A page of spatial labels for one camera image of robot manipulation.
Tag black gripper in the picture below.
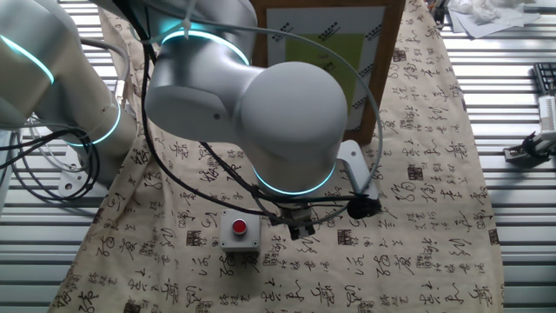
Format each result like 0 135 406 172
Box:
280 203 316 241

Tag grey box red button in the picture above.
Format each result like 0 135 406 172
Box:
218 207 262 255

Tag beige calligraphy print tablecloth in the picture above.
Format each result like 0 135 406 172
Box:
46 0 506 313

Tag white zip tie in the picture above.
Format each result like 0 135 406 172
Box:
178 0 195 41

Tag black keyboard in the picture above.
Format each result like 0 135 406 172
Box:
533 62 556 97

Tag white crumpled papers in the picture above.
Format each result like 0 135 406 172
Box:
447 0 543 39

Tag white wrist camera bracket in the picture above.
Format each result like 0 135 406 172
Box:
336 139 380 201

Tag thin black camera cable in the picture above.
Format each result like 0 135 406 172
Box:
199 141 364 218

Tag grey cable to gripper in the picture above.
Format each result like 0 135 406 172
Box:
129 19 386 227

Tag thick black gripper cable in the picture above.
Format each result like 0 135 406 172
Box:
129 0 305 227

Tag wooden picture frame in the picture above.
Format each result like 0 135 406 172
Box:
250 0 407 147

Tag black base cable bundle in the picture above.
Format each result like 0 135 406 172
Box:
0 125 102 201

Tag metal camera clamp mount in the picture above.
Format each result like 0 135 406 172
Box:
503 130 556 165

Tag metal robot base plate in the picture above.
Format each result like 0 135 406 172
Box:
57 158 109 196

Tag grey hose on arm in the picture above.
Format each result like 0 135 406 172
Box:
80 37 131 108

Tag grey ribbed camera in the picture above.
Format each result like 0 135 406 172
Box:
537 95 556 134

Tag grey base cable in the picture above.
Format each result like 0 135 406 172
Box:
10 130 83 201

